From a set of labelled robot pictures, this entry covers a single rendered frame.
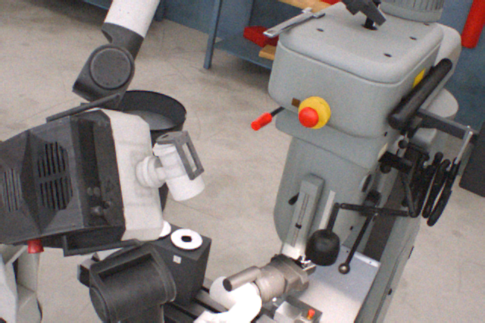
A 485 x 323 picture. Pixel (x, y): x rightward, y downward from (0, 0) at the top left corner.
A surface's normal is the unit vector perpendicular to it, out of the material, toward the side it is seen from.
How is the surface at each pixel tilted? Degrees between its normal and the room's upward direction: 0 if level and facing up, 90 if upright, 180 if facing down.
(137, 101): 86
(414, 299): 0
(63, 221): 64
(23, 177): 75
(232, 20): 90
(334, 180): 90
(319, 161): 90
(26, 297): 5
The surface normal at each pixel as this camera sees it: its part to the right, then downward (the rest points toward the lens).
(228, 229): 0.18, -0.84
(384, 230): -0.50, 0.37
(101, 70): 0.27, 0.07
